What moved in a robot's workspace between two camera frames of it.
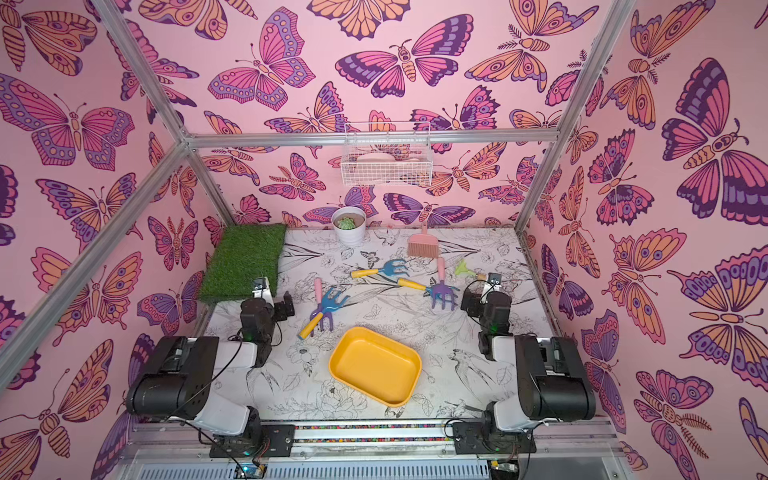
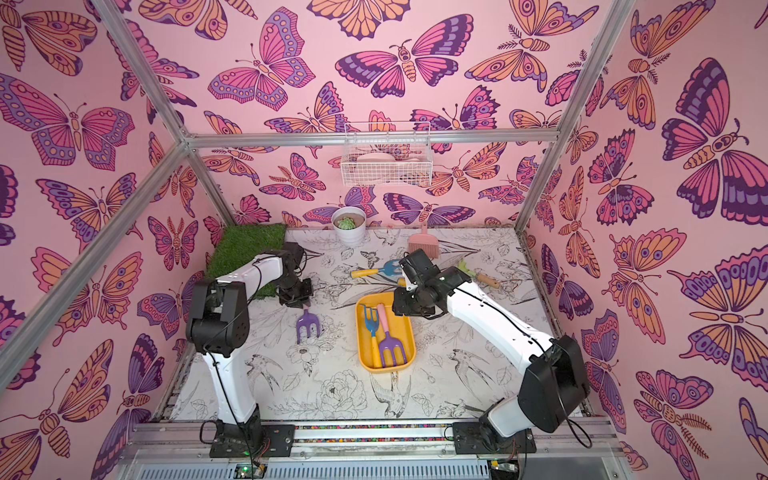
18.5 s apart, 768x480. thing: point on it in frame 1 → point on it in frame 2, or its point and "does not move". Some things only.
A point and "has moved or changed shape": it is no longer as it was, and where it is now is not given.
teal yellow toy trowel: [389, 270] does not move
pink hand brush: [424, 244] does not move
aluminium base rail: [596, 451] does not move
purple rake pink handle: [442, 289] has moved or changed shape
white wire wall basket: [387, 154] does not move
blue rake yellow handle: [330, 303] → [373, 324]
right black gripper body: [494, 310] → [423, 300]
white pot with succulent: [349, 224] does not move
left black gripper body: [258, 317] → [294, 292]
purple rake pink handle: [319, 308] → [306, 320]
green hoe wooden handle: [461, 269] does not move
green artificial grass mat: [242, 254] does not move
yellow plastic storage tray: [375, 366] → [401, 327]
